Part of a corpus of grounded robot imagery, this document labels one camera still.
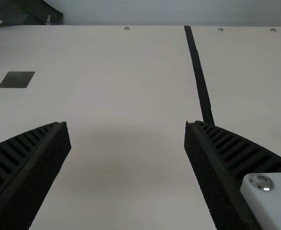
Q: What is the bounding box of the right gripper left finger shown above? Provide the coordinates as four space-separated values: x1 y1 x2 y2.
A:
0 121 72 230

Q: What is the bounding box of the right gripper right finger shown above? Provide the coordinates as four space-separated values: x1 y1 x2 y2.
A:
184 120 281 230

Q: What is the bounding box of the small square scanner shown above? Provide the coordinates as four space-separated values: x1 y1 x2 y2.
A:
0 70 36 89

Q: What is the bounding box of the black strip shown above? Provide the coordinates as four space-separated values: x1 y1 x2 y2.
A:
184 25 216 127

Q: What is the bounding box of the dark grey bag with straps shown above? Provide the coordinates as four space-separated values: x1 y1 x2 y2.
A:
0 0 64 29

